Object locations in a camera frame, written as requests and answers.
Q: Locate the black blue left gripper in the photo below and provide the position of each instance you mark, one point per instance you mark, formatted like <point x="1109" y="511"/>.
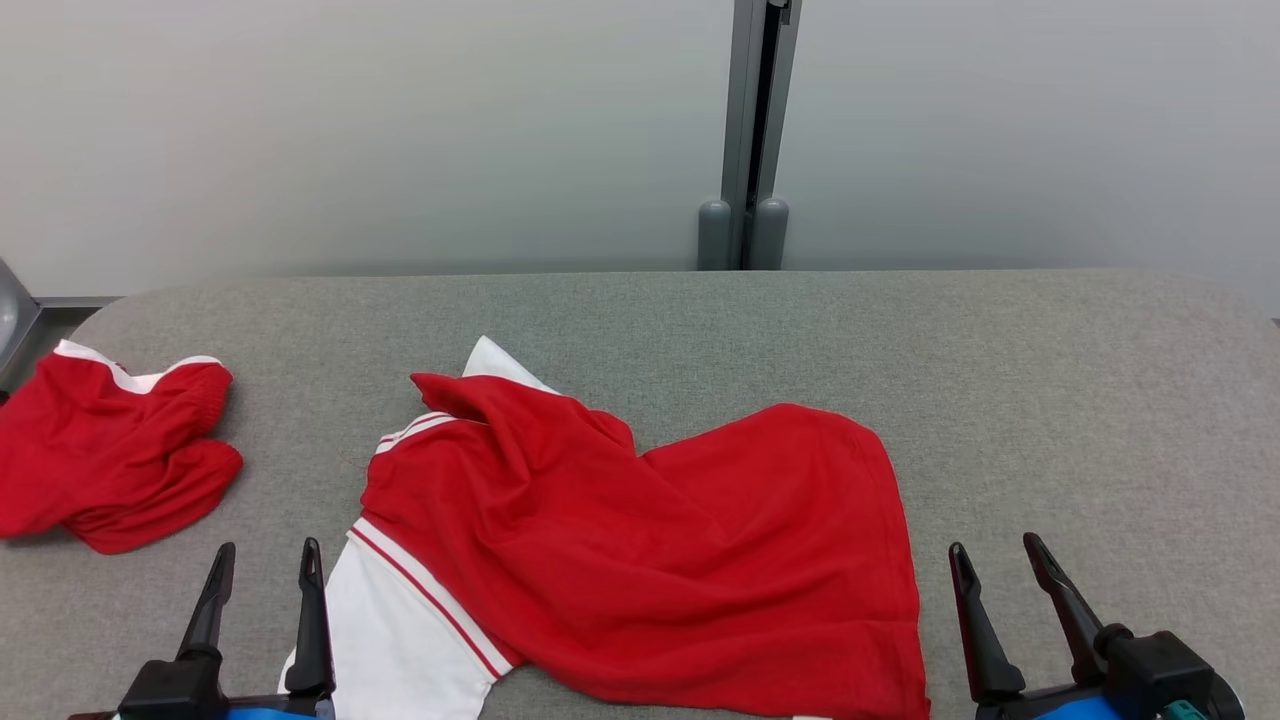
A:
<point x="285" y="710"/>

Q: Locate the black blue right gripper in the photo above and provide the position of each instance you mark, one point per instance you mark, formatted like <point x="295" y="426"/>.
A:
<point x="1050" y="708"/>

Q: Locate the red white-striped shorts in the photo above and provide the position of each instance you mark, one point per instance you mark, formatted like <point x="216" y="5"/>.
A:
<point x="110" y="460"/>

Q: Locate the red white jersey shirt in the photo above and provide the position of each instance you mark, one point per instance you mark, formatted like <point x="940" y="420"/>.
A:
<point x="650" y="560"/>

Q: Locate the grey tubular caster leg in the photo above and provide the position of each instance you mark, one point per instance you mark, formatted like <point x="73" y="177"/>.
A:
<point x="12" y="310"/>

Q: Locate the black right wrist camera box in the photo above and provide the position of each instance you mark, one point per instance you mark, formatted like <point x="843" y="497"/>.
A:
<point x="1165" y="665"/>

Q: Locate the teal right camera connector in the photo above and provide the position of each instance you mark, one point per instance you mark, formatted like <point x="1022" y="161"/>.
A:
<point x="1185" y="712"/>

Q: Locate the grey metal partition post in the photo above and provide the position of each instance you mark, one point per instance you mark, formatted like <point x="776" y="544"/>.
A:
<point x="755" y="120"/>

